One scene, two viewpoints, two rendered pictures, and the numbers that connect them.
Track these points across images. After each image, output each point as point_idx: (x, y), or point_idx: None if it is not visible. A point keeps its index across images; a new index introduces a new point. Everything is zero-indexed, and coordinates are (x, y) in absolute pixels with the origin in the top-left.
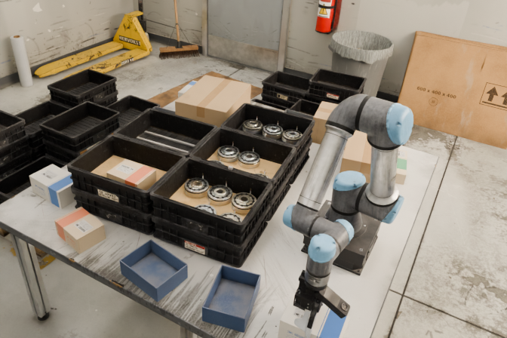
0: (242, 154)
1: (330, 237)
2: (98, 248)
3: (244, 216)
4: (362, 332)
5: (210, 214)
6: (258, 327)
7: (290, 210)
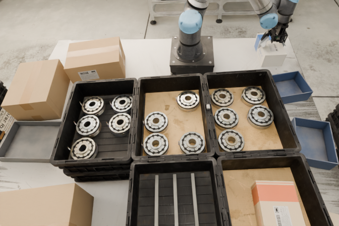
0: (153, 129)
1: None
2: (331, 211)
3: (233, 95)
4: (246, 40)
5: (278, 91)
6: None
7: (275, 14)
